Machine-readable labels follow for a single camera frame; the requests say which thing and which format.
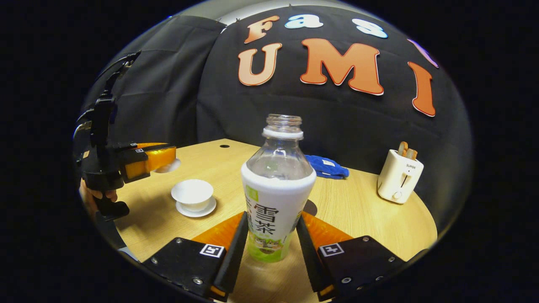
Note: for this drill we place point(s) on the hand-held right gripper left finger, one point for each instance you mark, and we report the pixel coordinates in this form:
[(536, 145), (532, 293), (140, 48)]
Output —
[(233, 261)]

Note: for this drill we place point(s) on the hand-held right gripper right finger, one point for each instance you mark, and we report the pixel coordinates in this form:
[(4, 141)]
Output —
[(309, 256)]

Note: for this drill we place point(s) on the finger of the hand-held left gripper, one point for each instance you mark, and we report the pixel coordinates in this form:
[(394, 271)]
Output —
[(149, 145), (156, 162)]

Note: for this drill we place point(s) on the white teacup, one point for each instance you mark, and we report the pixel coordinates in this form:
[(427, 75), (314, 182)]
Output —
[(193, 191)]

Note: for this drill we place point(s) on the dark round coaster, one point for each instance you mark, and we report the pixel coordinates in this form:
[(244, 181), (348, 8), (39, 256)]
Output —
[(311, 208)]

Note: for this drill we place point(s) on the clear water bottle white label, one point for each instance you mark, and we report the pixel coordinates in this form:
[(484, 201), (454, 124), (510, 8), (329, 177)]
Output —
[(276, 198)]

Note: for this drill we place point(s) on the white saucer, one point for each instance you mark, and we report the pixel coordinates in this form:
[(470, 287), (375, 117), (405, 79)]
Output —
[(198, 213)]

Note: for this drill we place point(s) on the blue towel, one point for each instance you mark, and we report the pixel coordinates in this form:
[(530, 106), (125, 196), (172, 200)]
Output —
[(326, 167)]

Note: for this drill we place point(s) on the white toaster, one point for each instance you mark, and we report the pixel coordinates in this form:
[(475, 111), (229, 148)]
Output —
[(398, 181)]

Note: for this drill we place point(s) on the black backdrop cloth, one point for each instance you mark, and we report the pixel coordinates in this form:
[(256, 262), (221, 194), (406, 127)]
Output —
[(337, 122)]

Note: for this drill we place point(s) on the brown bread slice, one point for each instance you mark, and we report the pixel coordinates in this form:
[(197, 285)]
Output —
[(402, 149), (412, 154)]

